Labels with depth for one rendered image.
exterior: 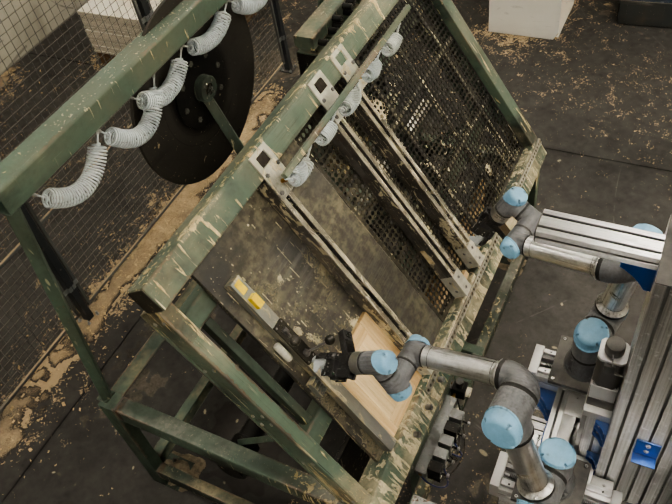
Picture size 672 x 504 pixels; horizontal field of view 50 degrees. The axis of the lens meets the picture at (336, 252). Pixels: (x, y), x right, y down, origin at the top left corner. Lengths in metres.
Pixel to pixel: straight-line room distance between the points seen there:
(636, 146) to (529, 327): 1.74
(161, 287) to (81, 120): 0.61
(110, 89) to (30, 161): 0.38
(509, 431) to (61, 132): 1.59
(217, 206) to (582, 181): 3.26
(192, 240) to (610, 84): 4.29
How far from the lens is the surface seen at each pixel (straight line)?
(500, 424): 2.08
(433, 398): 3.06
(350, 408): 2.72
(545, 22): 6.39
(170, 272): 2.22
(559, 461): 2.48
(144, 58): 2.64
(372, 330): 2.85
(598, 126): 5.59
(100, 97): 2.50
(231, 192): 2.39
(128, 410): 3.38
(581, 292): 4.49
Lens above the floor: 3.49
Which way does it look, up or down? 48 degrees down
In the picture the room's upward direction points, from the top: 11 degrees counter-clockwise
